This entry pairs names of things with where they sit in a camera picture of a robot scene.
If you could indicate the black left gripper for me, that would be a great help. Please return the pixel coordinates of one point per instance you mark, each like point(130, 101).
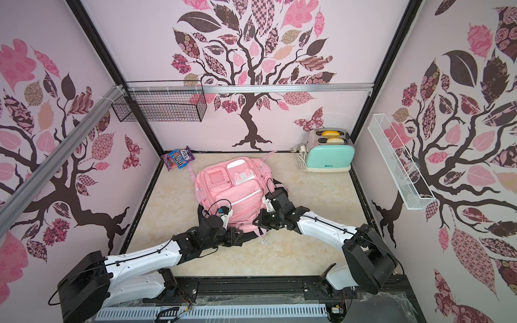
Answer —
point(231, 240)

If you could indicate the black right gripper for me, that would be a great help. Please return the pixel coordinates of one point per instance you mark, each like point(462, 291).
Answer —
point(266, 218)

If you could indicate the black backpack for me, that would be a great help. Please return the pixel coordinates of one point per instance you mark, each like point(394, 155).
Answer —
point(212, 233)

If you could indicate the pink backpack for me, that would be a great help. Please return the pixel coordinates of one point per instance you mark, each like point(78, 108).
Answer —
point(239, 184)

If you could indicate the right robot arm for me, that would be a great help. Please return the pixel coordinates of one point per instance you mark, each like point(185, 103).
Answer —
point(369, 262)

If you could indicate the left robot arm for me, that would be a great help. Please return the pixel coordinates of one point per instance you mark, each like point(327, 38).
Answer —
point(85, 288)

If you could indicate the purple candy packet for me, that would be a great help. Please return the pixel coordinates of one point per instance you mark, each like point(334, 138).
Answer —
point(187, 154)

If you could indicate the pink candy packet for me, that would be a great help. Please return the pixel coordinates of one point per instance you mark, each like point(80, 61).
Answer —
point(168, 162)

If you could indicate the mint green toaster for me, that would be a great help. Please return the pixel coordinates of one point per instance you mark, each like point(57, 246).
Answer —
point(329, 150)

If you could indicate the blue M&M's packet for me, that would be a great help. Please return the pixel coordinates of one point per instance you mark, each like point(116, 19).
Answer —
point(178, 159)

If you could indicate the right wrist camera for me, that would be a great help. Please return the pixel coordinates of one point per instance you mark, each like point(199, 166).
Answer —
point(276, 200)

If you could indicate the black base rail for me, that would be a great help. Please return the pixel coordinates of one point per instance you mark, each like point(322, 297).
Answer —
point(396, 302)

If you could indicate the white cable duct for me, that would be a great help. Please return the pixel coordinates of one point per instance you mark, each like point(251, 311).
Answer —
point(230, 313)

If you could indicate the black wire basket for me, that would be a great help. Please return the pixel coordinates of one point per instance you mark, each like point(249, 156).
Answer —
point(175, 101)

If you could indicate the white wire basket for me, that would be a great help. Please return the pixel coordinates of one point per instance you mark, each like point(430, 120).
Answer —
point(391, 140)

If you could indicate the aluminium rail back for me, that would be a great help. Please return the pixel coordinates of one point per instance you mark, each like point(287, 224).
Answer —
point(324, 87)

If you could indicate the aluminium rail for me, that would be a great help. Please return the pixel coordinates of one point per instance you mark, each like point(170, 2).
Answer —
point(324, 87)
point(23, 196)

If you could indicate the aluminium rail left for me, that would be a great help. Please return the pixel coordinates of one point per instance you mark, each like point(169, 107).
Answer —
point(23, 196)

